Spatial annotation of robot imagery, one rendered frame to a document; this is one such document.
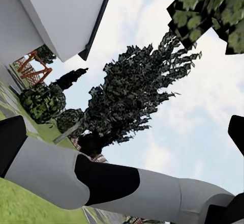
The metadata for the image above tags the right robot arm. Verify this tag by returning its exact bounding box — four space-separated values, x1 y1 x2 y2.
0 135 235 224

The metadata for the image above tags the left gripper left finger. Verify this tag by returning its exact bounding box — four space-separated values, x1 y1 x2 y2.
0 115 27 176

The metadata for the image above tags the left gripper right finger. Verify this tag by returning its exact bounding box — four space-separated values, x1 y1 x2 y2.
228 115 244 156

